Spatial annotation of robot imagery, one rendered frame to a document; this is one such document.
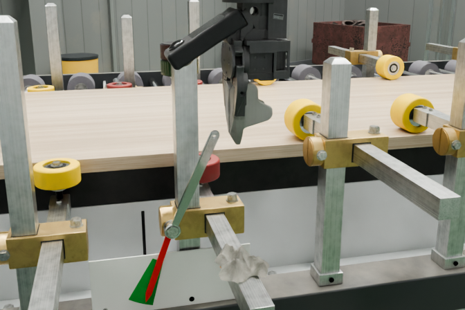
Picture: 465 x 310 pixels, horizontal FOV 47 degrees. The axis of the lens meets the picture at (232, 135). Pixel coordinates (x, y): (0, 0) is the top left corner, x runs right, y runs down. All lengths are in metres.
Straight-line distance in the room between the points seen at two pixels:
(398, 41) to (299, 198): 6.34
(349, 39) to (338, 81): 6.31
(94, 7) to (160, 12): 0.84
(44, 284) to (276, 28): 0.46
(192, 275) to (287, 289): 0.18
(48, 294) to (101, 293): 0.19
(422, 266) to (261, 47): 0.57
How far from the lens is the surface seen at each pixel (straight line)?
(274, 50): 0.74
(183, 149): 0.84
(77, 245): 0.88
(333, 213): 0.95
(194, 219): 0.87
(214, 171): 0.97
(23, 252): 0.88
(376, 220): 1.27
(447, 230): 1.09
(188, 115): 0.82
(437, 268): 1.11
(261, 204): 1.15
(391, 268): 1.09
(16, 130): 0.83
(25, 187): 0.85
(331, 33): 7.47
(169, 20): 6.43
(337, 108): 0.89
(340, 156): 0.91
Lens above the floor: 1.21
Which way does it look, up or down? 16 degrees down
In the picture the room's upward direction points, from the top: straight up
